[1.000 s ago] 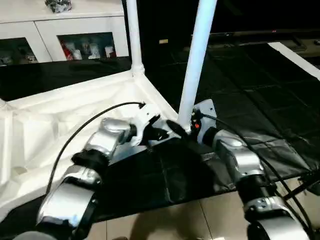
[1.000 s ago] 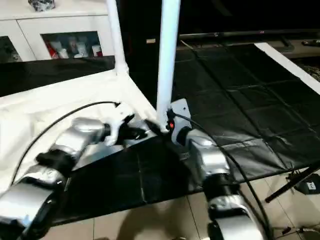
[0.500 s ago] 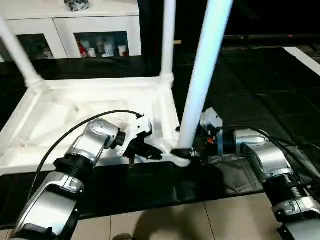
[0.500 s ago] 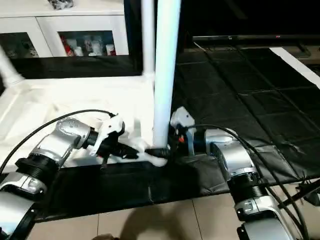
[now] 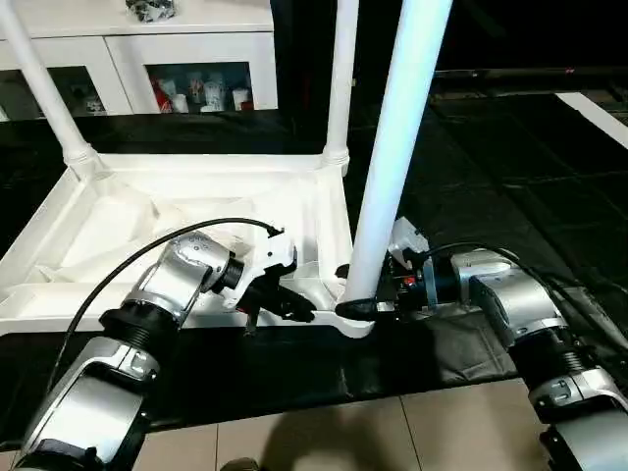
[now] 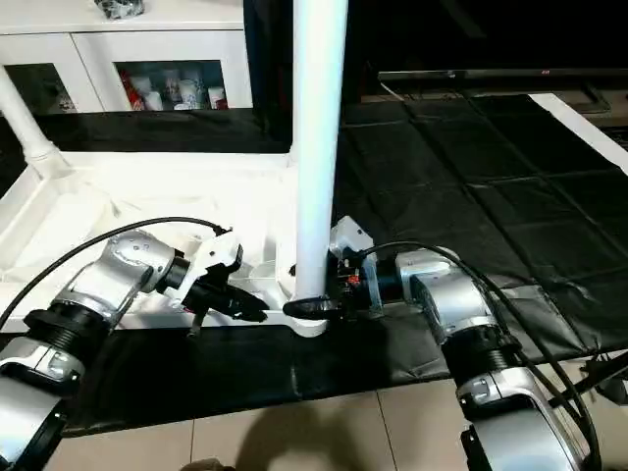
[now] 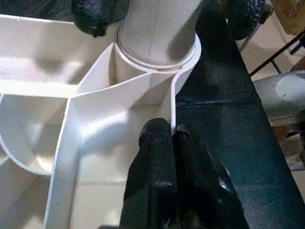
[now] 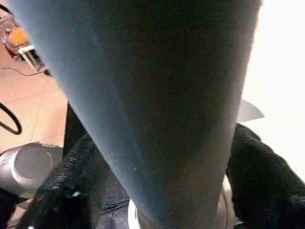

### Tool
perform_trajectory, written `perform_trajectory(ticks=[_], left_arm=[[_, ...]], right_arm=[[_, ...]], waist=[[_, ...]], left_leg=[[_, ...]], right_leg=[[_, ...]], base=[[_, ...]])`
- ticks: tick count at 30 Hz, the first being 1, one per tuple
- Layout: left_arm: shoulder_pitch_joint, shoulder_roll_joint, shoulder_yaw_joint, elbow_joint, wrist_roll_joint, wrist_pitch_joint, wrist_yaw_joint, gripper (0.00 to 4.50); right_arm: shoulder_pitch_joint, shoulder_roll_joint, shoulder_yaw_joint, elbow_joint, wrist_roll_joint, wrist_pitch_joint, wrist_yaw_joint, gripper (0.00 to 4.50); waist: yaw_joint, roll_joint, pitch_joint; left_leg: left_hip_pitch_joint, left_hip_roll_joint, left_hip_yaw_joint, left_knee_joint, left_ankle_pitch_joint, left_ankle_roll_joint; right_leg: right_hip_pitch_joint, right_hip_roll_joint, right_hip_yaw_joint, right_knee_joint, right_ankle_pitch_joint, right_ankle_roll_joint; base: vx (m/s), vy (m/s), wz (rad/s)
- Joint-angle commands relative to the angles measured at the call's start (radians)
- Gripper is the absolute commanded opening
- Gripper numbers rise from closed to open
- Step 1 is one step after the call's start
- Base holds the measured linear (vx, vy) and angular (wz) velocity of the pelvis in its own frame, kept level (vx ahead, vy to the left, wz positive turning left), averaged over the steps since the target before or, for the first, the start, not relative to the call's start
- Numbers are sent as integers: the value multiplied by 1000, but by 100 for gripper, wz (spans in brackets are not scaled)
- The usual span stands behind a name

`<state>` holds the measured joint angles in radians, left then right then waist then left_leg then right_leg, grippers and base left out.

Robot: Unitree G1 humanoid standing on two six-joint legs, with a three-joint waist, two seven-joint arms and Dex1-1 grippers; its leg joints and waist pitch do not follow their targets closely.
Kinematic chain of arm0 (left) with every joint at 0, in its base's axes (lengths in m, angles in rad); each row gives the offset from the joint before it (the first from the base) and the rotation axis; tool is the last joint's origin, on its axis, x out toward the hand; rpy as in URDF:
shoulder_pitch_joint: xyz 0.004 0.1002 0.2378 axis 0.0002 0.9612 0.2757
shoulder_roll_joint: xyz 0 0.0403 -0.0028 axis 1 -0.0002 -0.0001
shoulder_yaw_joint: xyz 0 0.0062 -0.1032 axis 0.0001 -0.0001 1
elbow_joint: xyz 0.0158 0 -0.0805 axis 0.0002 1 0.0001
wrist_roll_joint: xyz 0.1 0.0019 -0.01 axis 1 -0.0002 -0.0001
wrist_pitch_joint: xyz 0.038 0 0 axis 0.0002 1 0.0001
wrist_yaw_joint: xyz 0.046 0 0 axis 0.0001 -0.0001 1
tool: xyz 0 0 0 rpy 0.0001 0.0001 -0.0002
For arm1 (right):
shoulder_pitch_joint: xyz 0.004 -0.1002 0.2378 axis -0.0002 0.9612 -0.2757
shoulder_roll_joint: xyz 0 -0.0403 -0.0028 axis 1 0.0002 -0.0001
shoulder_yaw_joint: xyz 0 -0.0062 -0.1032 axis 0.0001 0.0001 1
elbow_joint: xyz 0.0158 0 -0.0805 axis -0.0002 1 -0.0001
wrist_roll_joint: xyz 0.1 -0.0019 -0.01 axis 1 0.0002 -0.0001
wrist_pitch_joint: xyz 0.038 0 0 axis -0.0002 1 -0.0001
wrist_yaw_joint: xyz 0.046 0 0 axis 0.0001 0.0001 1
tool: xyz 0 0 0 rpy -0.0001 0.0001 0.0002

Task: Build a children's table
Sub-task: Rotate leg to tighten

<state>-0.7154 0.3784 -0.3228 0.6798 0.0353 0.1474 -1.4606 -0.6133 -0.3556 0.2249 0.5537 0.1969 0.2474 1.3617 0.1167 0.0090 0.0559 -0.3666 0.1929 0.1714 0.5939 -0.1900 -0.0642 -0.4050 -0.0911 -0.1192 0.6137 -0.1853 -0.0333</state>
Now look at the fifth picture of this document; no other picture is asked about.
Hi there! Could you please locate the red white bottle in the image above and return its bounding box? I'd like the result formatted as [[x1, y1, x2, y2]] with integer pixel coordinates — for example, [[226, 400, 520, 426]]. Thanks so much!
[[154, 78, 174, 115]]

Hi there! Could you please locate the white plastic table top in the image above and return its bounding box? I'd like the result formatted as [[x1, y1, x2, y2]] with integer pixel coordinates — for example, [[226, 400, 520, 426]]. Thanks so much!
[[0, 146, 380, 341]]

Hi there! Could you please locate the white plastic table leg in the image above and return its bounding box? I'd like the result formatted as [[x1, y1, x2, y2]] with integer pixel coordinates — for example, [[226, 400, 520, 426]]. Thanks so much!
[[0, 0, 113, 182], [322, 0, 358, 172], [337, 0, 453, 316]]

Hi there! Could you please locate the white glass door cabinet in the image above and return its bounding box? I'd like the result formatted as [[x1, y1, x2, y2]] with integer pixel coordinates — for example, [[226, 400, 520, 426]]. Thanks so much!
[[0, 0, 281, 118]]

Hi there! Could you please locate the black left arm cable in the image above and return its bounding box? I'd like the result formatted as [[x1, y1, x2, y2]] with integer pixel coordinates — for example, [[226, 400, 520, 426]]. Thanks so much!
[[45, 217, 287, 394]]

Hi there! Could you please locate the black box with label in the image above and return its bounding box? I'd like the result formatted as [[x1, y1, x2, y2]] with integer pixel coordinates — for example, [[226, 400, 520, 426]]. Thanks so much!
[[271, 0, 438, 129]]

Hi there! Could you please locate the white flat strip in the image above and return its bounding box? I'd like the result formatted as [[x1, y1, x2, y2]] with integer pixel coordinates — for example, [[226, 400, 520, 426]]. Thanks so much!
[[557, 91, 628, 144]]

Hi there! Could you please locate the dark rounded foot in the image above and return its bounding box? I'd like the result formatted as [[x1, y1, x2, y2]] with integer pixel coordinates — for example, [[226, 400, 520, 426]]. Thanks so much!
[[220, 456, 262, 471]]

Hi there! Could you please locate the black long rail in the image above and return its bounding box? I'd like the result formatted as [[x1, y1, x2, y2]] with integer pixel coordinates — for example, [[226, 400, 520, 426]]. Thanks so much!
[[434, 67, 628, 83]]

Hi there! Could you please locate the black work mat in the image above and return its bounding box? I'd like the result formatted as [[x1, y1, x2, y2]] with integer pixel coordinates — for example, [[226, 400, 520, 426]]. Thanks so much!
[[0, 92, 628, 437]]

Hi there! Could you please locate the dark crumpled bundle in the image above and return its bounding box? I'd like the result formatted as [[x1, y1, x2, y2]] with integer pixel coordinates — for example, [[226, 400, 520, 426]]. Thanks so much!
[[125, 0, 177, 25]]

